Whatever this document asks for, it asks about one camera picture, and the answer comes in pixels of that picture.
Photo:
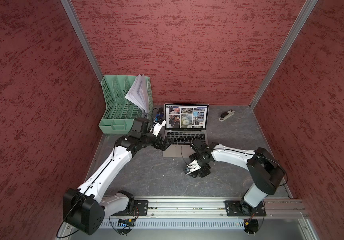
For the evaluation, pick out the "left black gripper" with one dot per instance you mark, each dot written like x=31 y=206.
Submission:
x=163 y=146

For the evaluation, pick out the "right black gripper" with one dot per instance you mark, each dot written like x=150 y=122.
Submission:
x=204 y=171

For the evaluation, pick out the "black wireless mouse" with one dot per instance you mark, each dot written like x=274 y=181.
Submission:
x=194 y=174

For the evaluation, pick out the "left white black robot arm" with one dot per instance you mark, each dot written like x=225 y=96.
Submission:
x=140 y=136

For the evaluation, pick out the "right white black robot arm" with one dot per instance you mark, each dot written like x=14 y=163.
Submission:
x=265 y=171

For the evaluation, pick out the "silver open laptop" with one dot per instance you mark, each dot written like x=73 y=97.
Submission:
x=185 y=124

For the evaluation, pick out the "blue stapler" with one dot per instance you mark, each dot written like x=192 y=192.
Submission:
x=160 y=114

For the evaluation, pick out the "beige black stapler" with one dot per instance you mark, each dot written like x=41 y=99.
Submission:
x=226 y=115

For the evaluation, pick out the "white paper stack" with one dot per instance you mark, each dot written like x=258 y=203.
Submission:
x=138 y=94

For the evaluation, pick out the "green plastic file organizer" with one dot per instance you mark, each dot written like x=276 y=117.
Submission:
x=120 y=113

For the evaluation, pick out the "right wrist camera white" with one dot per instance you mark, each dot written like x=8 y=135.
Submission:
x=192 y=167

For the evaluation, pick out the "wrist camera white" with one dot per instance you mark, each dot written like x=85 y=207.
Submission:
x=158 y=127
x=192 y=167

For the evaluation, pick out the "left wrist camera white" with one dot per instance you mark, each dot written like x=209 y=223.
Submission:
x=158 y=127

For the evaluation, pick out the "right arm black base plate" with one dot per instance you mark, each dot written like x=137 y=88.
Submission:
x=242 y=209

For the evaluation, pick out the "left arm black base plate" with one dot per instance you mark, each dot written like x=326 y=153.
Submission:
x=140 y=208

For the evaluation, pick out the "white perforated cable duct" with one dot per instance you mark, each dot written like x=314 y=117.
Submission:
x=186 y=224

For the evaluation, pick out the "aluminium front rail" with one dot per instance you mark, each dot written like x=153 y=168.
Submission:
x=176 y=207

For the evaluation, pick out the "left aluminium corner post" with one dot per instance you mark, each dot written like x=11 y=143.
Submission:
x=77 y=26

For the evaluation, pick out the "aluminium corner post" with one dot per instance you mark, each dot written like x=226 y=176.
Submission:
x=297 y=26
x=77 y=26

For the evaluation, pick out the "right aluminium corner post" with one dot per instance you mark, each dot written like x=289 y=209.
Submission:
x=297 y=26

